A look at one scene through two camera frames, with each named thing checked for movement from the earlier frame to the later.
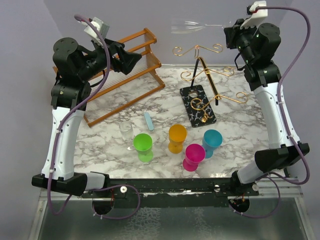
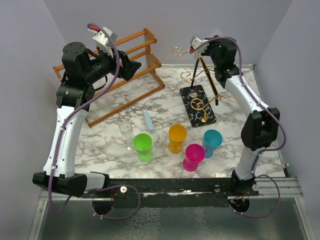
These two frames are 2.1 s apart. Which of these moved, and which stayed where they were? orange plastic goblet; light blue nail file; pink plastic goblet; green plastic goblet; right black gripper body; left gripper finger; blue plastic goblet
Moved: left gripper finger; right black gripper body
Stayed: light blue nail file; green plastic goblet; orange plastic goblet; pink plastic goblet; blue plastic goblet
